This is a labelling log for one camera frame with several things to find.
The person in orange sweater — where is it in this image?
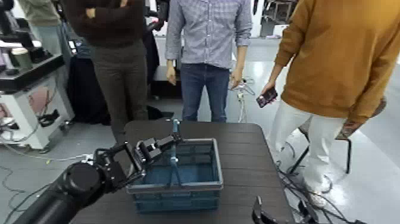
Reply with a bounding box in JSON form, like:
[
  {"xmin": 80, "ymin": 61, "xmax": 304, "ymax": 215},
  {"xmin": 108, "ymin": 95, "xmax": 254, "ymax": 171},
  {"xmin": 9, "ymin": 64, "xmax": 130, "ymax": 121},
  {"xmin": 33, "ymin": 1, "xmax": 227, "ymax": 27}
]
[{"xmin": 261, "ymin": 0, "xmax": 400, "ymax": 209}]

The checked-shirt person's left hand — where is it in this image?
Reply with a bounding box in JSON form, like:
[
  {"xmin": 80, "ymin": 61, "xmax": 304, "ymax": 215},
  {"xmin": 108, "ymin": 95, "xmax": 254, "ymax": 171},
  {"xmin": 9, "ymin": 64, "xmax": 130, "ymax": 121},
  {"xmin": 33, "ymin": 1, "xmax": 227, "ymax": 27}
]
[{"xmin": 230, "ymin": 68, "xmax": 244, "ymax": 89}]

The black floor cable bundle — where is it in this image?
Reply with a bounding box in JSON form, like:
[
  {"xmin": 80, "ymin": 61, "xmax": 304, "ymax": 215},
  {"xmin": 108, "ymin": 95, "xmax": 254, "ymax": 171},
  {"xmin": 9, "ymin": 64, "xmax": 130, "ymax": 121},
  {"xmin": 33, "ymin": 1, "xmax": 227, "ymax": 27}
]
[{"xmin": 274, "ymin": 141, "xmax": 370, "ymax": 224}]

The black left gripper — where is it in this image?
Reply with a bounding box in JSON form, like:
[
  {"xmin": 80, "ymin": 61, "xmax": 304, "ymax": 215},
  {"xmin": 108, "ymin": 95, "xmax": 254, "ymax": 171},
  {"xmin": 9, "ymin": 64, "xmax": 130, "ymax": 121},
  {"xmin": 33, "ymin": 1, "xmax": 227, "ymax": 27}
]
[{"xmin": 93, "ymin": 133, "xmax": 184, "ymax": 192}]

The white machine cabinet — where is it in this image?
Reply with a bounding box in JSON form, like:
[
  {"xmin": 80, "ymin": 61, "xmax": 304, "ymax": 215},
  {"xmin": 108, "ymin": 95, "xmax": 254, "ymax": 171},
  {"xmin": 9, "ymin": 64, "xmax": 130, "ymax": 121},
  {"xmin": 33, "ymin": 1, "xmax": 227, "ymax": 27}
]
[{"xmin": 251, "ymin": 0, "xmax": 266, "ymax": 39}]

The brown wicker metal chair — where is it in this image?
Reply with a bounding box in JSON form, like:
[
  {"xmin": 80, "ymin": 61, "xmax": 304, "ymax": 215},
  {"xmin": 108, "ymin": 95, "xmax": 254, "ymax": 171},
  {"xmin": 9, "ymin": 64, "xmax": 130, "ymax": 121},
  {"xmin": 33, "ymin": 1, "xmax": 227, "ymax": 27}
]
[{"xmin": 286, "ymin": 96, "xmax": 388, "ymax": 175}]

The black draped table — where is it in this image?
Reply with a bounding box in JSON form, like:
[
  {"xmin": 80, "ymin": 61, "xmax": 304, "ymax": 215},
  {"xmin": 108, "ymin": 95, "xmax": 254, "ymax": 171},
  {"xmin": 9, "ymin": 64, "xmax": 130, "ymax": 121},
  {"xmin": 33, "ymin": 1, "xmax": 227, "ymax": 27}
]
[{"xmin": 66, "ymin": 54, "xmax": 112, "ymax": 126}]

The person in olive jacket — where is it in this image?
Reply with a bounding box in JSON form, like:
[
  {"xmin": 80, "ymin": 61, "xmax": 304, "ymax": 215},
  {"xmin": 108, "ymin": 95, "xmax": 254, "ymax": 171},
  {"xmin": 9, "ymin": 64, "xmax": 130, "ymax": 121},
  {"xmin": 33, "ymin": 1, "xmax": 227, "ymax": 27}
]
[{"xmin": 18, "ymin": 0, "xmax": 73, "ymax": 63}]

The small white box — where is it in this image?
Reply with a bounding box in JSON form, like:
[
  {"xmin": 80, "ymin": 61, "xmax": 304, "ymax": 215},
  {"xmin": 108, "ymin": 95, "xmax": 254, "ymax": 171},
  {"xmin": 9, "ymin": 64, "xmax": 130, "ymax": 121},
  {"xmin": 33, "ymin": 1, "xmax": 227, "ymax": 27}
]
[{"xmin": 273, "ymin": 24, "xmax": 290, "ymax": 38}]

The black connector bundle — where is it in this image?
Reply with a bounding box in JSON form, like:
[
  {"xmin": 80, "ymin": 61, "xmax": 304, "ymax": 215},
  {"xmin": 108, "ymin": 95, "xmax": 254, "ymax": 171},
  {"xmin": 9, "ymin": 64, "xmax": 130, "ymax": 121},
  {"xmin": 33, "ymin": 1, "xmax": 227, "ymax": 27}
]
[{"xmin": 39, "ymin": 109, "xmax": 60, "ymax": 127}]

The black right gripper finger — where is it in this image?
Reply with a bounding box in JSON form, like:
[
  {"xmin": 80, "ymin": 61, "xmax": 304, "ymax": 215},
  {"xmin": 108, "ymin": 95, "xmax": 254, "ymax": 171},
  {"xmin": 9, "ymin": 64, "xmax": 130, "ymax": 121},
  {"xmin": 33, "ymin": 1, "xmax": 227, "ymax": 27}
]
[
  {"xmin": 298, "ymin": 200, "xmax": 320, "ymax": 224},
  {"xmin": 252, "ymin": 196, "xmax": 274, "ymax": 224}
]

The white floor cable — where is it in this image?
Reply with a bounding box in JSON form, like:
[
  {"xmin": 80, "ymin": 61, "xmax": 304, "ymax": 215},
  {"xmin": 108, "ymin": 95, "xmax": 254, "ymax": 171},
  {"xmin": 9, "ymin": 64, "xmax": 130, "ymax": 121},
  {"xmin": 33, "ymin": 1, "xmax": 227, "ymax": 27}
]
[{"xmin": 0, "ymin": 144, "xmax": 91, "ymax": 163}]

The grey wire stand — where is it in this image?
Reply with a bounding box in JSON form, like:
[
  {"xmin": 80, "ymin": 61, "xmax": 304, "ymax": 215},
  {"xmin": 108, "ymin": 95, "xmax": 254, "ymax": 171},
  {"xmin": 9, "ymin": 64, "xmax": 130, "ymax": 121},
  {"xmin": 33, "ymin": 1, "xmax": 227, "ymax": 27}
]
[{"xmin": 229, "ymin": 77, "xmax": 256, "ymax": 123}]

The checked-shirt person's right hand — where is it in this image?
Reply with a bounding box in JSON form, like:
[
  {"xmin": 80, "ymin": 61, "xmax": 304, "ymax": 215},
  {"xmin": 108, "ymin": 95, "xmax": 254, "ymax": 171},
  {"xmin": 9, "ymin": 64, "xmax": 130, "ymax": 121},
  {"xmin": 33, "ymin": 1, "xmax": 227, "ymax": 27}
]
[{"xmin": 165, "ymin": 60, "xmax": 177, "ymax": 86}]

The grey cup with white lid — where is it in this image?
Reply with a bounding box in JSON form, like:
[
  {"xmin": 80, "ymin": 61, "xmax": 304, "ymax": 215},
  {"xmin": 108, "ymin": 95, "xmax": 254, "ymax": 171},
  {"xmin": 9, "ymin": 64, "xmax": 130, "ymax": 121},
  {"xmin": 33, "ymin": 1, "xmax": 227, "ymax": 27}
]
[{"xmin": 11, "ymin": 47, "xmax": 33, "ymax": 70}]

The black tray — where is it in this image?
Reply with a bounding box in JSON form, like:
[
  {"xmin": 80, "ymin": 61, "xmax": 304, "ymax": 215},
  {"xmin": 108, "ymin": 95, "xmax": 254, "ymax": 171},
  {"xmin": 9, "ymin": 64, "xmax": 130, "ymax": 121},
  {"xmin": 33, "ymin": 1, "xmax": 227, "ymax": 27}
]
[{"xmin": 0, "ymin": 54, "xmax": 65, "ymax": 91}]

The orange person's right hand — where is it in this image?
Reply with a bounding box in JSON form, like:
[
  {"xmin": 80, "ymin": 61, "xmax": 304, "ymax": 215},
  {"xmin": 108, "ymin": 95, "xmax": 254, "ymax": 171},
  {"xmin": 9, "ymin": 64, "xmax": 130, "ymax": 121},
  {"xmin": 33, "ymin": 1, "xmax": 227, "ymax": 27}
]
[{"xmin": 261, "ymin": 80, "xmax": 277, "ymax": 98}]

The blue folding crate with handle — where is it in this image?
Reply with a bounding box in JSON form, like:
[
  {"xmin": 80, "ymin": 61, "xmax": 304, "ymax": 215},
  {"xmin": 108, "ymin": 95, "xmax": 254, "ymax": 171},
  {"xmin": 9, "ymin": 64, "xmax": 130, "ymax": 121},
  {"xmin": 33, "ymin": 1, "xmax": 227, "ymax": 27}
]
[{"xmin": 125, "ymin": 119, "xmax": 224, "ymax": 214}]

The white equipment cart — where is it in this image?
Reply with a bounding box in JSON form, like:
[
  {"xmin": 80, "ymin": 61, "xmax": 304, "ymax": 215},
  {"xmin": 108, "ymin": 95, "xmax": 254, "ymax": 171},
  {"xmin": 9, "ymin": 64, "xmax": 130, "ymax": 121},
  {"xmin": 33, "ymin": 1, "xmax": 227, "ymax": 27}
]
[{"xmin": 0, "ymin": 67, "xmax": 76, "ymax": 151}]

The black smartphone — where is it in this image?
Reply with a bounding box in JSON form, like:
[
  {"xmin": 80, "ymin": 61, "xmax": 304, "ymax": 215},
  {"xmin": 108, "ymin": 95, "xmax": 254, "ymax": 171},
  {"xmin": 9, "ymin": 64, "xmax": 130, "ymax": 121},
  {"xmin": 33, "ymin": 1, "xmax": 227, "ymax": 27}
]
[{"xmin": 256, "ymin": 87, "xmax": 279, "ymax": 109}]

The person in maroon sweater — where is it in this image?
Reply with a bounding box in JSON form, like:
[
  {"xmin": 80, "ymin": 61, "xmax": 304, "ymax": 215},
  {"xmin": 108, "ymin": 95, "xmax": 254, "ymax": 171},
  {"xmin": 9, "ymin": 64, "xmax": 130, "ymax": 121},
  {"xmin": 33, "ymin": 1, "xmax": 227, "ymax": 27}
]
[{"xmin": 64, "ymin": 0, "xmax": 157, "ymax": 143}]

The person in checked shirt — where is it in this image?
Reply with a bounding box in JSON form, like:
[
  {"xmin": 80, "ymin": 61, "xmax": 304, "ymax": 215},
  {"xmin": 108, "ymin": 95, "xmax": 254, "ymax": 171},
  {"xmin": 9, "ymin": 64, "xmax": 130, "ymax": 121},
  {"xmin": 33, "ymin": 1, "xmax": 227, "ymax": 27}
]
[{"xmin": 164, "ymin": 0, "xmax": 253, "ymax": 123}]

